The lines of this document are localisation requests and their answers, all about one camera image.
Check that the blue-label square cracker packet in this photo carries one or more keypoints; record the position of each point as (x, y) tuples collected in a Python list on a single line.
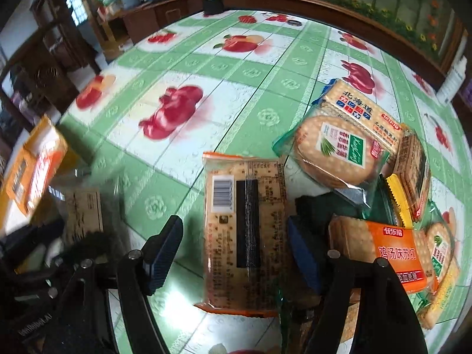
[(359, 107)]

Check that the wooden cabinet with floral panel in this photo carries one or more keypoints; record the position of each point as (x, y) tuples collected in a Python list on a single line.
[(368, 16)]

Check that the dark wooden chair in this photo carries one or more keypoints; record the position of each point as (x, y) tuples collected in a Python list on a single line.
[(55, 77)]

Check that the small black object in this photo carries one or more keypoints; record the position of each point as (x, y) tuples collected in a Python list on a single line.
[(213, 5)]

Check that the yellow zigzag-edged packet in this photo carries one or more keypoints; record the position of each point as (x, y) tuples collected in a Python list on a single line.
[(400, 199)]

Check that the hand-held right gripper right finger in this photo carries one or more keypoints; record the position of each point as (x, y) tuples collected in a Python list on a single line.
[(306, 254)]

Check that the red-edged brown cracker packet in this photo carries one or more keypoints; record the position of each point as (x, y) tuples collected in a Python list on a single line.
[(413, 173)]

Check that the green fruit-print tablecloth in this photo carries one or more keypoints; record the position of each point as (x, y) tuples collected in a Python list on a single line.
[(258, 92)]

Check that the white plastic bottle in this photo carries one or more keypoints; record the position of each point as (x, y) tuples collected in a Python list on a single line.
[(453, 81)]

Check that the round cracker packet green label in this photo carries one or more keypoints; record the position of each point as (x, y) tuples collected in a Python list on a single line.
[(442, 250), (332, 151)]

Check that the dark round lid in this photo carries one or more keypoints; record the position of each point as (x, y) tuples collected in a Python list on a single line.
[(295, 23)]

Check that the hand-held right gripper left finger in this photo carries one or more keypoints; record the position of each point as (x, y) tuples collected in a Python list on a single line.
[(162, 258)]

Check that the orange-label cracker packet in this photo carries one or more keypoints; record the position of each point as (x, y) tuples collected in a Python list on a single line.
[(387, 250)]

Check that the window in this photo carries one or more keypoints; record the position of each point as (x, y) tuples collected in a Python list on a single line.
[(75, 3)]

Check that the orange and white cracker packet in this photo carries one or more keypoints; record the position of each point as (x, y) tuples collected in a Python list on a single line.
[(35, 166)]

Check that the brown cardboard box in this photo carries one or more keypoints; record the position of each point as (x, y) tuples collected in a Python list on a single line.
[(84, 214)]

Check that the orange-edged barcode cracker packet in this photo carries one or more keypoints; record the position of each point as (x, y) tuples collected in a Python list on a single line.
[(243, 228)]

